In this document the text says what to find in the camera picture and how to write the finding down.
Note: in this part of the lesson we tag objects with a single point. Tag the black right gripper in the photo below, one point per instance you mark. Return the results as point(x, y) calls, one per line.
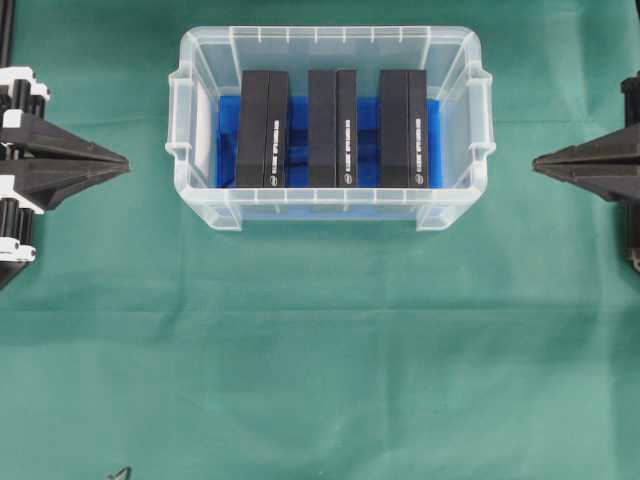
point(613, 184)

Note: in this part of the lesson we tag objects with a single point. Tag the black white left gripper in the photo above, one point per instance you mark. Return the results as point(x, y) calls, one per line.
point(31, 189)

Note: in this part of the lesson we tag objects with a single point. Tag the black box d435i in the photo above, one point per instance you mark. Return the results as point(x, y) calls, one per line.
point(263, 133)
point(403, 129)

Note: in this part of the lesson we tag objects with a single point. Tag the black box D415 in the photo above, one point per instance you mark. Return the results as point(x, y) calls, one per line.
point(332, 128)

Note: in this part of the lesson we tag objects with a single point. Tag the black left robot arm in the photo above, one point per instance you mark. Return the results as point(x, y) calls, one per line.
point(11, 154)

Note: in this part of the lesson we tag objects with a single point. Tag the clear plastic storage case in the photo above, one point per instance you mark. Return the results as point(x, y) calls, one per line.
point(211, 62)

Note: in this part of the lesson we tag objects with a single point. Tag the blue cloth liner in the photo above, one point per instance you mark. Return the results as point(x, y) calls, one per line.
point(227, 126)

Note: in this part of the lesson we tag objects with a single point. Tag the small grey tip bottom edge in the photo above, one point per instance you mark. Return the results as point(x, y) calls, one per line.
point(122, 474)

